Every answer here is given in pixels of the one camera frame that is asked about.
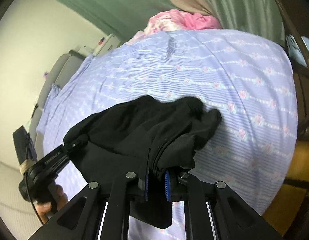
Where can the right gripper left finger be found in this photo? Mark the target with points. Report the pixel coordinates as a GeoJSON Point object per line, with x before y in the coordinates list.
{"type": "Point", "coordinates": [96, 212]}

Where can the black pants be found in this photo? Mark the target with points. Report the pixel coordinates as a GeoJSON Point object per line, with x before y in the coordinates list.
{"type": "Point", "coordinates": [144, 136]}

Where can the grey bed headboard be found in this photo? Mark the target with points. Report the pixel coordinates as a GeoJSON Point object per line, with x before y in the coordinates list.
{"type": "Point", "coordinates": [62, 71]}

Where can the purple floral bed cover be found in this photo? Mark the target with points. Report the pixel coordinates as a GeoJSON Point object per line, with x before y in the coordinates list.
{"type": "Point", "coordinates": [249, 79]}

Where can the white nightstand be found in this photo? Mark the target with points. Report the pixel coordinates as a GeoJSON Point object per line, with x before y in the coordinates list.
{"type": "Point", "coordinates": [106, 45]}

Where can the pink blanket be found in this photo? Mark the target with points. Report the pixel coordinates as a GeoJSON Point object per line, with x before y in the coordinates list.
{"type": "Point", "coordinates": [180, 20]}

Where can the green curtain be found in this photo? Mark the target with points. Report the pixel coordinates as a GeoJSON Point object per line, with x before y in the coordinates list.
{"type": "Point", "coordinates": [125, 17]}

